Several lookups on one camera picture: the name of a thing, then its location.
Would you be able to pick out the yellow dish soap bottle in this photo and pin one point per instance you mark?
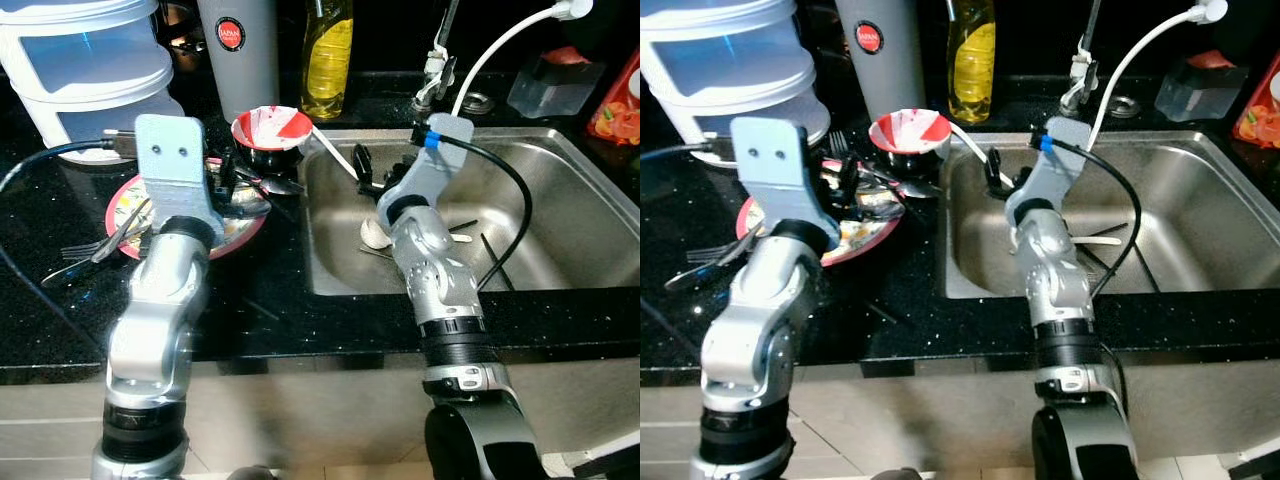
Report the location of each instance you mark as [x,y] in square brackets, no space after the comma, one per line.
[326,70]
[972,70]

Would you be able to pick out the red and white bowl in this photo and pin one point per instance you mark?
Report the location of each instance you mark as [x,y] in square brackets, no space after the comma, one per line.
[270,125]
[908,130]

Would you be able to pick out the dark metal utensil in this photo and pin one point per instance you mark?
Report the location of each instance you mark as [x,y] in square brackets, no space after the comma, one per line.
[105,245]
[725,255]

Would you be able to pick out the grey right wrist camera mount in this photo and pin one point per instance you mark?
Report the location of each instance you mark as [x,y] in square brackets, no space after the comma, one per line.
[1050,170]
[430,170]

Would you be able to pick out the grey translucent box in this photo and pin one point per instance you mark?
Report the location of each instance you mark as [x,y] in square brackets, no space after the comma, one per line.
[550,90]
[1195,92]

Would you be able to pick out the grey metal spoon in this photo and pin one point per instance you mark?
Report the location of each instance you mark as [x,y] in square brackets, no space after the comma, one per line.
[275,186]
[905,188]

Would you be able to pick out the white plastic tub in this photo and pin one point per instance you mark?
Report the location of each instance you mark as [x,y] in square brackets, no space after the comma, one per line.
[730,60]
[100,120]
[90,60]
[720,115]
[720,8]
[70,8]

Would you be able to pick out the grey thermos with red logo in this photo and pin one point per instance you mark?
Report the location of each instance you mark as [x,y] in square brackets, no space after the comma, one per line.
[240,80]
[885,75]

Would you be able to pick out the black chopstick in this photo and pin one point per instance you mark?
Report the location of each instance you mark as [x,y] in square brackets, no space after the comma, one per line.
[497,262]
[1140,268]

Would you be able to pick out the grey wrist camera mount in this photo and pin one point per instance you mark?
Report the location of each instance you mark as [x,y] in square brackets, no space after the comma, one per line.
[1050,170]
[430,170]
[775,175]
[172,165]

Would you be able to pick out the red packet with fruit print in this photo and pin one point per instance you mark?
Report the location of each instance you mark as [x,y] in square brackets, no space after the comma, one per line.
[615,115]
[1260,120]

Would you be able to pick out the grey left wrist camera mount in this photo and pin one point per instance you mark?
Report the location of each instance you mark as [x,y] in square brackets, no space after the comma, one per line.
[172,165]
[775,175]

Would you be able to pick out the silver fork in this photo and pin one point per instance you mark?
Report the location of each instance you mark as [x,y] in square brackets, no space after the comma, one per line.
[712,252]
[85,248]

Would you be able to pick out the white ceramic spoon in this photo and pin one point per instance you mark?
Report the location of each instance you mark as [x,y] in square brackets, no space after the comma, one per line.
[375,235]
[1100,240]

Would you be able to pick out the beige cabinet front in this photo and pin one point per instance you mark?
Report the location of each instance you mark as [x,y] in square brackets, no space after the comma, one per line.
[300,420]
[950,420]

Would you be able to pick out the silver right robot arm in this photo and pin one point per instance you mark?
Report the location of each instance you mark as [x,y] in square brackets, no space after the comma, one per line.
[440,270]
[1060,280]

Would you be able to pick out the pink patterned plate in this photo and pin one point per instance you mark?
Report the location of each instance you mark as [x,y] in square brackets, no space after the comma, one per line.
[235,232]
[865,240]

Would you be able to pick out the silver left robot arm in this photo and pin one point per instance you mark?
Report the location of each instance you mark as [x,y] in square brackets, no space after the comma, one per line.
[755,340]
[160,310]

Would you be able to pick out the stainless steel sink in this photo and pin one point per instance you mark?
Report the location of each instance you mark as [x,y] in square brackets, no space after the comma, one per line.
[570,220]
[1200,220]

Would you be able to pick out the metal faucet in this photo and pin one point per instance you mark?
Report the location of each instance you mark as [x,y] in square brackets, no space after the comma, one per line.
[437,75]
[1080,75]

